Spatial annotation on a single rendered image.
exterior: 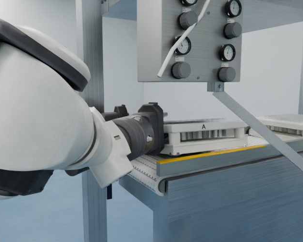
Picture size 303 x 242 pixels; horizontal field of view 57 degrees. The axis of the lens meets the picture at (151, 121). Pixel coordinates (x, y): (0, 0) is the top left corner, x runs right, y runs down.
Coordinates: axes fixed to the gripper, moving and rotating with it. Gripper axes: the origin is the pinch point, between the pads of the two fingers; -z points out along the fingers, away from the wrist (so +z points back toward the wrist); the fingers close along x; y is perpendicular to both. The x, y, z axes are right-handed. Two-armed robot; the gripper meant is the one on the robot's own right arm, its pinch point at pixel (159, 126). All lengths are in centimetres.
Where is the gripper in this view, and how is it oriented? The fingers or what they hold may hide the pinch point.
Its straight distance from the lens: 69.2
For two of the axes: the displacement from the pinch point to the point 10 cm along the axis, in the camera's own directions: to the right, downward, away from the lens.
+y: 8.8, 0.4, -4.7
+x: 0.4, 9.9, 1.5
